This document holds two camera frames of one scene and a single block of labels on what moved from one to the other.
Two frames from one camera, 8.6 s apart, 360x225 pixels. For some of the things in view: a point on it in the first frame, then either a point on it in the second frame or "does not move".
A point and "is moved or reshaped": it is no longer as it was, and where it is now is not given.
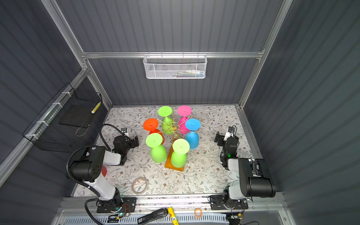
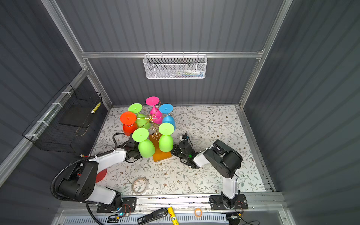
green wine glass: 158,152 → 146,148
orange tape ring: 201,211 does not move
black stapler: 157,215 does not move
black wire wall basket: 64,123 does not move
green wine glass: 167,123 → 142,121
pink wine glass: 183,110 → 153,101
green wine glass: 181,147 is moved or reshaped
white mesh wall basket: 175,66 does not move
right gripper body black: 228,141 → 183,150
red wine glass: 151,124 → 128,119
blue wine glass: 192,135 → 167,108
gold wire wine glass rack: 174,127 → 154,136
